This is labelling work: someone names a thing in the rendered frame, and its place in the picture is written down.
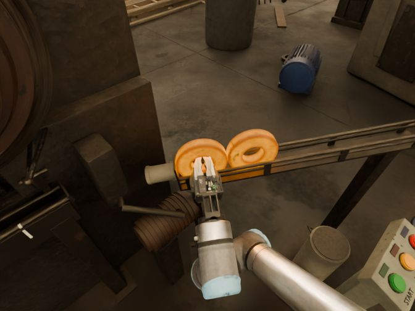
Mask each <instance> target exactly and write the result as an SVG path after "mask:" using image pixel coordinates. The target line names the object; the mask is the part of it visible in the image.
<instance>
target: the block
mask: <svg viewBox="0 0 415 311"><path fill-rule="evenodd" d="M73 149H74V151H75V152H76V154H77V156H78V158H79V159H80V162H81V163H82V165H83V166H84V168H85V170H86V172H87V174H88V176H89V177H90V179H91V181H92V182H93V184H94V186H95V188H96V190H97V191H98V193H99V195H100V196H101V197H102V198H103V200H104V201H105V202H106V204H107V205H108V206H109V208H111V209H116V208H118V206H119V205H118V198H119V197H120V196H123V197H124V201H125V202H126V201H128V200H129V199H131V197H132V194H131V191H130V188H129V187H128V183H127V181H126V179H125V176H124V173H123V171H122V168H121V166H120V164H119V160H118V158H117V156H116V153H115V150H114V148H113V147H112V146H111V145H110V144H109V143H108V142H107V141H106V140H105V139H104V138H103V137H102V136H101V135H100V134H99V133H94V134H92V135H90V136H88V137H86V138H83V139H81V140H79V141H77V142H76V143H74V144H73Z"/></svg>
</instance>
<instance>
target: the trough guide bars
mask: <svg viewBox="0 0 415 311"><path fill-rule="evenodd" d="M409 123H411V124H409ZM414 123H415V119H412V120H405V121H402V122H396V123H389V124H385V125H379V126H372V127H369V128H362V129H358V130H351V131H345V132H341V133H334V134H331V135H324V136H318V137H313V138H307V139H301V140H297V141H290V142H286V143H280V144H278V147H279V149H278V152H279V151H285V150H289V149H296V148H299V147H306V146H312V145H317V144H323V143H328V144H327V145H328V146H331V145H334V144H335V142H336V141H339V140H344V139H350V138H356V137H360V136H367V135H373V134H377V133H383V132H388V131H394V130H398V131H397V133H402V132H404V131H405V129H406V128H411V127H415V124H414ZM399 125H400V126H399ZM393 126H394V127H393ZM389 127H391V128H389ZM383 128H384V129H383ZM379 129H381V130H379ZM372 130H374V131H372ZM365 131H367V132H365ZM362 132H363V133H362ZM355 133H357V134H355ZM352 134H353V135H352ZM345 135H347V136H345ZM338 136H340V137H338ZM328 138H329V139H328ZM322 139H323V140H322ZM318 140H320V141H318ZM311 141H313V142H311ZM308 142H309V143H308ZM411 142H414V143H413V144H412V146H411V149H415V134H413V135H406V136H400V137H396V138H390V139H383V140H379V141H373V142H369V143H362V144H356V145H352V146H346V147H339V148H335V149H329V150H325V151H319V152H312V153H308V154H301V155H296V156H291V157H285V158H281V159H275V160H268V161H264V162H258V163H254V164H248V165H241V166H237V167H231V168H225V169H220V170H217V171H218V173H220V176H221V177H225V176H231V175H237V174H241V173H248V172H254V171H258V170H264V171H263V174H264V176H269V175H270V171H271V168H274V167H281V166H285V165H291V164H297V163H302V162H308V161H312V160H318V159H324V158H328V157H335V156H339V158H338V163H339V162H344V161H345V159H346V157H347V155H348V154H351V153H355V152H362V151H368V150H372V149H378V148H382V147H389V146H395V145H399V144H405V143H411ZM301 143H302V144H301ZM294 144H295V145H294ZM291 145H292V146H291ZM284 146H286V147H284ZM259 150H260V147H257V148H252V149H248V150H247V151H245V152H244V155H245V156H250V155H253V154H255V153H257V152H258V151H259ZM250 152H252V153H250ZM247 153H248V154H247ZM190 176H191V175H187V176H181V177H179V178H178V180H179V181H180V184H181V185H183V184H187V188H188V190H191V188H190Z"/></svg>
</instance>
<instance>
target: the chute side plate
mask: <svg viewBox="0 0 415 311"><path fill-rule="evenodd" d="M71 216H73V218H74V219H75V220H76V221H77V220H79V219H81V216H80V215H79V214H78V212H77V211H76V210H75V209H74V207H73V205H72V204H71V203H70V202H69V201H68V202H66V203H65V204H62V205H61V206H60V207H58V208H56V209H54V210H52V211H51V212H49V213H48V214H46V215H44V216H42V217H41V218H39V219H37V220H35V221H34V222H32V223H31V224H29V225H27V226H26V227H24V228H22V229H21V230H18V231H17V232H15V233H14V234H12V235H10V236H9V237H7V238H6V239H4V240H2V241H0V271H1V270H2V269H3V268H5V267H6V266H8V265H9V264H10V263H12V262H13V261H15V260H17V259H18V258H20V257H21V256H23V255H25V254H26V253H27V252H29V251H31V250H32V249H34V248H35V247H37V246H39V245H40V244H42V243H43V242H45V241H46V240H48V239H49V238H51V237H53V236H54V235H55V234H54V233H53V232H52V231H51V228H54V227H55V226H56V225H58V224H60V223H61V222H63V221H64V220H66V219H68V218H69V217H71ZM23 230H26V231H27V232H28V233H29V234H31V235H32V236H33V237H32V238H29V237H28V236H27V235H26V234H25V233H24V232H22V231H23Z"/></svg>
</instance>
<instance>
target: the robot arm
mask: <svg viewBox="0 0 415 311"><path fill-rule="evenodd" d="M202 158H203V161H204V166H205V168H206V176H204V175H203V171H202V170H201V168H202V163H201V160H202ZM190 188H191V193H194V194H195V197H194V200H196V202H198V204H199V203H201V207H202V211H203V217H201V218H199V219H198V225H197V226H196V227H195V228H196V235H197V236H195V237H194V240H195V241H198V242H197V247H198V258H197V259H196V260H195V262H194V263H193V266H192V268H191V278H192V280H193V282H194V284H195V285H196V286H197V287H198V288H199V289H200V290H201V291H202V293H203V297H204V298H205V299H213V298H217V297H224V296H230V295H234V294H238V293H240V291H241V284H240V282H241V279H240V277H239V274H240V273H241V272H243V271H245V270H246V269H247V270H248V271H249V272H250V273H252V274H253V275H255V276H256V277H257V278H259V279H260V280H261V281H262V282H263V283H264V284H265V285H266V286H267V287H268V288H270V289H271V290H272V291H273V292H274V293H276V295H278V296H279V298H281V299H282V300H283V301H284V302H285V303H286V304H288V305H289V306H290V307H291V308H292V309H293V310H294V311H367V310H364V309H363V308H362V307H360V306H359V305H357V304H355V303H354V302H353V301H351V300H349V299H348V298H347V297H345V296H344V295H342V294H340V293H339V292H338V291H336V290H334V289H333V288H331V287H330V286H328V285H327V284H325V283H324V282H322V281H321V280H319V279H318V278H316V277H315V276H313V275H312V274H310V273H309V272H307V271H306V270H304V269H302V268H301V267H299V266H298V265H297V264H295V263H293V262H292V261H291V260H289V259H287V258H286V257H284V256H283V255H282V254H280V253H278V252H277V251H275V250H273V249H272V248H271V245H270V242H269V240H268V239H267V238H266V236H265V235H264V234H262V232H261V231H259V230H257V229H251V230H249V231H245V232H244V233H243V234H241V235H239V236H238V237H236V238H234V239H233V237H232V230H231V226H230V222H229V221H226V220H225V215H221V214H220V210H219V203H218V201H219V199H221V198H222V195H223V193H224V191H223V187H222V179H221V176H220V173H218V171H217V170H216V169H215V167H214V164H213V163H212V160H211V157H198V158H196V159H195V163H194V166H193V171H192V173H191V176H190Z"/></svg>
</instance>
